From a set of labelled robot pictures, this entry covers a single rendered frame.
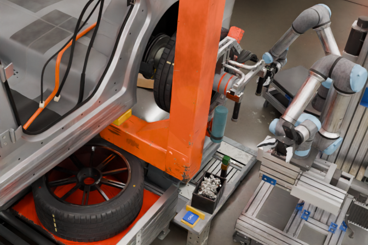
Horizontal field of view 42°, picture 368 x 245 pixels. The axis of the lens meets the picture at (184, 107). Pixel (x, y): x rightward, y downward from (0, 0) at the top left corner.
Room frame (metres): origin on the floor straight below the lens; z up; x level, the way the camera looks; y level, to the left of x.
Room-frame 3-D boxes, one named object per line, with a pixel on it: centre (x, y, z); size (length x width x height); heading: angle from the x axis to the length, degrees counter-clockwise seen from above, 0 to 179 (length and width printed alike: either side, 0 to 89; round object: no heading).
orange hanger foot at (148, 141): (2.19, 0.26, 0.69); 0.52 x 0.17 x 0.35; 61
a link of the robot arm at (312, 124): (1.71, -0.59, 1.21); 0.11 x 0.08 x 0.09; 139
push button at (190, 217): (1.71, -0.10, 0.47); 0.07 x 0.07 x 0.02; 61
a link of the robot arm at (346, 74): (1.91, -0.76, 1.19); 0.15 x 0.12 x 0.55; 49
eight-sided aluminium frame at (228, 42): (2.55, -0.20, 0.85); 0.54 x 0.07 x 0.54; 151
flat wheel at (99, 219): (1.94, 0.52, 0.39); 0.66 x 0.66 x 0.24
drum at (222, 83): (2.51, -0.26, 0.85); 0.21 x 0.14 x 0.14; 61
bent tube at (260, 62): (2.58, -0.35, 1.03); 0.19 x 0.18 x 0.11; 61
